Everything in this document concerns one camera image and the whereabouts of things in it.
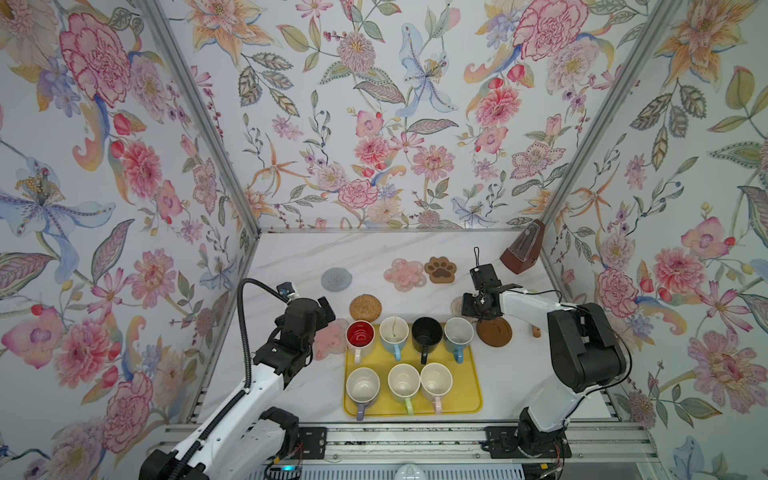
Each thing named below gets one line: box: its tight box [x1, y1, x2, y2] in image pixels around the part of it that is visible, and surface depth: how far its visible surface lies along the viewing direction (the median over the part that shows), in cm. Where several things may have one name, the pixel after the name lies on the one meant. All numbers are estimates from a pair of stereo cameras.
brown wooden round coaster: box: [476, 317, 513, 347], surface depth 95 cm
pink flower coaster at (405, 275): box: [383, 258, 427, 293], surface depth 109 cm
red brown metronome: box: [500, 219, 546, 275], surface depth 105 cm
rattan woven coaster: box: [349, 294, 382, 323], surface depth 100 cm
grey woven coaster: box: [320, 267, 353, 292], surface depth 109 cm
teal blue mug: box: [444, 317, 475, 364], surface depth 86 cm
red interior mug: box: [345, 320, 376, 365], surface depth 87 cm
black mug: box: [412, 317, 443, 365], surface depth 87 cm
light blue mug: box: [379, 316, 410, 362], surface depth 86 cm
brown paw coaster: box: [424, 256, 457, 284], surface depth 112 cm
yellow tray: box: [344, 325, 482, 416], surface depth 84 cm
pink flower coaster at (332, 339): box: [313, 318, 350, 361], surface depth 92 cm
